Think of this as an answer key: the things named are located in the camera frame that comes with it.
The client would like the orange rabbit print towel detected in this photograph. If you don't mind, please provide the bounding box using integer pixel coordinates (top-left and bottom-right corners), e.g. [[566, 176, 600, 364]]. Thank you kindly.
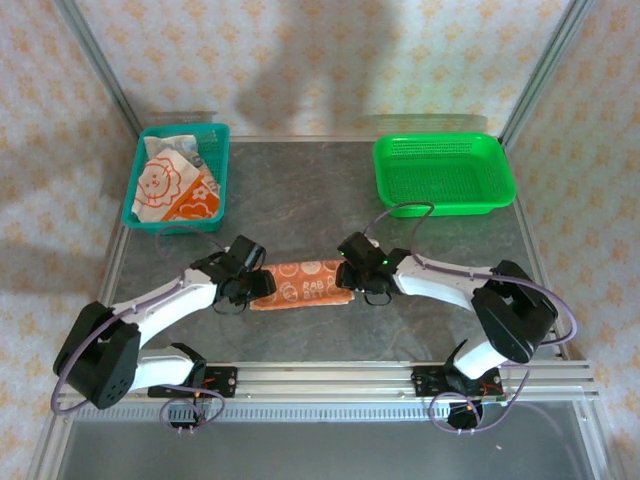
[[248, 258, 355, 312]]

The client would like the lion and flower print towel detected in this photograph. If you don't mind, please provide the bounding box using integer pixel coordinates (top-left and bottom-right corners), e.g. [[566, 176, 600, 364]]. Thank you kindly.
[[131, 148, 222, 224]]

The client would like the rabbit lettering print towel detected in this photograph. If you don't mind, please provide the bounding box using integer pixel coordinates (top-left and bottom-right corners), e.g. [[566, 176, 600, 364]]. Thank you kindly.
[[143, 131, 207, 169]]

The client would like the bright green plastic basket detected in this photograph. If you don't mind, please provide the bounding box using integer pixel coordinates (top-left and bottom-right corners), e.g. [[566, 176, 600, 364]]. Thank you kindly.
[[372, 132, 518, 219]]

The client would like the teal plastic basket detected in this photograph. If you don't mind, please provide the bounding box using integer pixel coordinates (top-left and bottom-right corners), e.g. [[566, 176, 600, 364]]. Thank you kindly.
[[121, 123, 232, 234]]

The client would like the grey metal panel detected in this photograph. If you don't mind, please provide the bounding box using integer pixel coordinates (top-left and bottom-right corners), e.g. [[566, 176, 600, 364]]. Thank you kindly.
[[54, 419, 589, 480]]

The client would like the black left gripper cable loop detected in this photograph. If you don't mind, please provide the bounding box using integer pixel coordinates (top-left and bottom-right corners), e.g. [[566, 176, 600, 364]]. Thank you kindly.
[[213, 278, 250, 317]]

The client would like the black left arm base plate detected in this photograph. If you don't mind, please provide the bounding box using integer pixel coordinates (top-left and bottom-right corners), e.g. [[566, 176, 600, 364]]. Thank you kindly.
[[147, 366, 238, 400]]

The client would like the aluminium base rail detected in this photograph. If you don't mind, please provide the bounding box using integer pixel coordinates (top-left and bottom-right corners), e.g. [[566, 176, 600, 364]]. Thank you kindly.
[[52, 360, 601, 404]]

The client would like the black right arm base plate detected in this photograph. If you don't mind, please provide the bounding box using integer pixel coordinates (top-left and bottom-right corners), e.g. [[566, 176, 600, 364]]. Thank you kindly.
[[411, 364, 503, 400]]

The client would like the aluminium table side rail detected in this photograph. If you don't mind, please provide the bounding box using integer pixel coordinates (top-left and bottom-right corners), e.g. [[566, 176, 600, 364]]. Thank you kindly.
[[67, 134, 146, 364], [499, 139, 574, 362]]

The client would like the slotted grey cable duct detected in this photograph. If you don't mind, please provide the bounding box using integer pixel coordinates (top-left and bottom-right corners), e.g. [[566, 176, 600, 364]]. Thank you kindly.
[[74, 403, 584, 425]]

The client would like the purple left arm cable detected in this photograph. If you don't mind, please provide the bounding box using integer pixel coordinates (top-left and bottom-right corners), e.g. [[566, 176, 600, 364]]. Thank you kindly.
[[52, 224, 227, 435]]

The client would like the aluminium frame post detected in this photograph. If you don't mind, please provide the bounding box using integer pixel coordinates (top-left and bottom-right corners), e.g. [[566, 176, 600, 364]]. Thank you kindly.
[[52, 0, 146, 140], [499, 0, 597, 146]]

